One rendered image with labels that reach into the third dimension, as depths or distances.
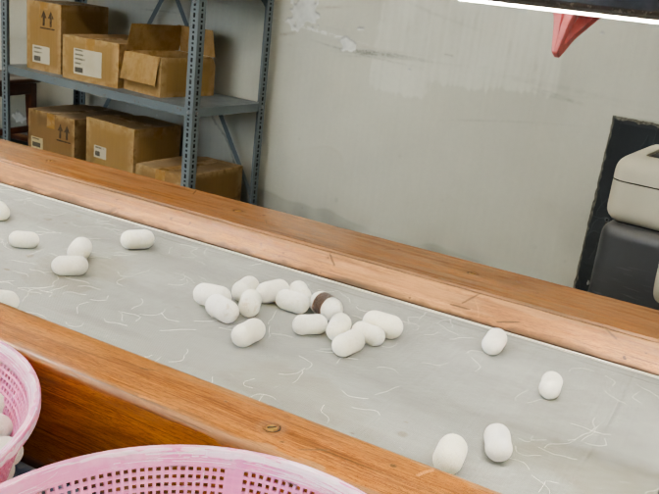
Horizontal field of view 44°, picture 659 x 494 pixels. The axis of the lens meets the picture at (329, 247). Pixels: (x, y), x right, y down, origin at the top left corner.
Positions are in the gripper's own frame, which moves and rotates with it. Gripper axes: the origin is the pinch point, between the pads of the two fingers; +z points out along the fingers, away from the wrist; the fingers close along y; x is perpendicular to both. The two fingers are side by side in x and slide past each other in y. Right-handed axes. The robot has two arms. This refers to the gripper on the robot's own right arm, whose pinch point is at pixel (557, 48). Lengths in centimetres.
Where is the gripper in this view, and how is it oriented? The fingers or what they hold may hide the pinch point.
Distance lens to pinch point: 95.6
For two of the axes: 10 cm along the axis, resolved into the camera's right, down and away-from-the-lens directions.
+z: -3.7, 9.2, -1.1
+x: 4.3, 2.7, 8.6
